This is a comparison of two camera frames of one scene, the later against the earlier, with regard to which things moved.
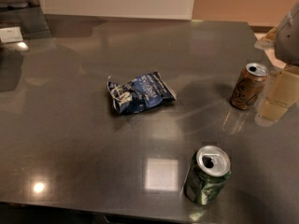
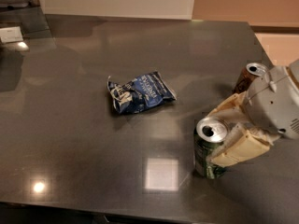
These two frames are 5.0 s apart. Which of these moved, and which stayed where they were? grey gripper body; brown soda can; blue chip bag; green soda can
Moved: green soda can; grey gripper body
Stayed: brown soda can; blue chip bag
